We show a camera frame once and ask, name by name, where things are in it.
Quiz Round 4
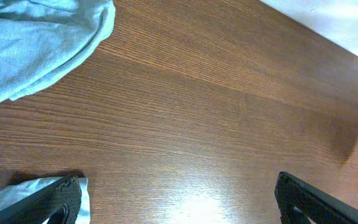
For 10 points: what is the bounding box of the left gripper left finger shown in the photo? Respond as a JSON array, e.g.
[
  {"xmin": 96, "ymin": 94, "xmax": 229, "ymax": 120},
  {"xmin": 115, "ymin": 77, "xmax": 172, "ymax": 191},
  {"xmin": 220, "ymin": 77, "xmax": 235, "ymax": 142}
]
[{"xmin": 0, "ymin": 175, "xmax": 81, "ymax": 224}]

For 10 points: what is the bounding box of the grey t-shirt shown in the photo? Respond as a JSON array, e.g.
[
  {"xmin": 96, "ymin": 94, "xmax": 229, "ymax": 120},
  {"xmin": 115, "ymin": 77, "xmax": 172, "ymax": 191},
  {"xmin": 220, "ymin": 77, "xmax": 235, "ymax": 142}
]
[{"xmin": 0, "ymin": 0, "xmax": 117, "ymax": 224}]

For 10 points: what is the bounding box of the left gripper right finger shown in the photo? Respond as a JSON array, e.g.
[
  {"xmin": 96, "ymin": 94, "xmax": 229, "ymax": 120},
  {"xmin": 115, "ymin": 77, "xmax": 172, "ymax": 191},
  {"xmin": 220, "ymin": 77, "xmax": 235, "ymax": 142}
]
[{"xmin": 274, "ymin": 172, "xmax": 358, "ymax": 224}]

